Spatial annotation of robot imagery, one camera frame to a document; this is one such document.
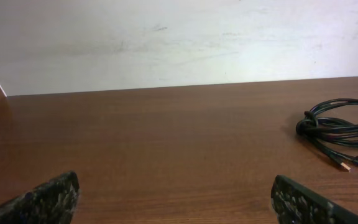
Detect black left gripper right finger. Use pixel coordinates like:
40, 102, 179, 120
270, 175, 358, 224

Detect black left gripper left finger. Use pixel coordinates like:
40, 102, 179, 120
0, 171, 80, 224

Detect black cable white usb plug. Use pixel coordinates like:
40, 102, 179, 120
295, 111, 358, 172

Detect black cable gold plug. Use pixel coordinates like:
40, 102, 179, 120
296, 98, 358, 147

